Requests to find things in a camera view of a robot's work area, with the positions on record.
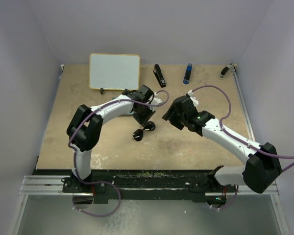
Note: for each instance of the blue stapler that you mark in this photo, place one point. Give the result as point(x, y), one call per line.
point(187, 75)

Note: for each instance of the aluminium rail frame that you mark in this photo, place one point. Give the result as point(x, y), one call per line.
point(44, 210)

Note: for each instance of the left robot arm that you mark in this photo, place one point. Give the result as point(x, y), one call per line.
point(85, 127)

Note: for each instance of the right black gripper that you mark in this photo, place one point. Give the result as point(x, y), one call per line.
point(170, 115)

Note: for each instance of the green lined glasses case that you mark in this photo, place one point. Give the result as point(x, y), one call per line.
point(127, 115)

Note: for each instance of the black handled tool at corner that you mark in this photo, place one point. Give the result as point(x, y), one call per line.
point(226, 69)

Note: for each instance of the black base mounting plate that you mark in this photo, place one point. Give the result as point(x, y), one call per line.
point(105, 185)

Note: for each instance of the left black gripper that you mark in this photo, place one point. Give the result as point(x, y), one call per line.
point(143, 121)

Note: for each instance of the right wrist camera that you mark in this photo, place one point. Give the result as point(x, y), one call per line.
point(195, 101)

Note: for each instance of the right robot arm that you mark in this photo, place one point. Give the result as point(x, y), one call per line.
point(261, 166)

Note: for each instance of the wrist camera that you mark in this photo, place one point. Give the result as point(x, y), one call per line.
point(155, 100)
point(195, 101)

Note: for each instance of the black stapler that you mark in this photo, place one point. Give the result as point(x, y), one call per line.
point(159, 76)

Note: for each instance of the aviator sunglasses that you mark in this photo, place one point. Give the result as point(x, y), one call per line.
point(143, 132)

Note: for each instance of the small whiteboard yellow frame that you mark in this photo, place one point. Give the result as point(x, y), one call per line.
point(114, 72)

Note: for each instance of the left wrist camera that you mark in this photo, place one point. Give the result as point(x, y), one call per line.
point(155, 100)

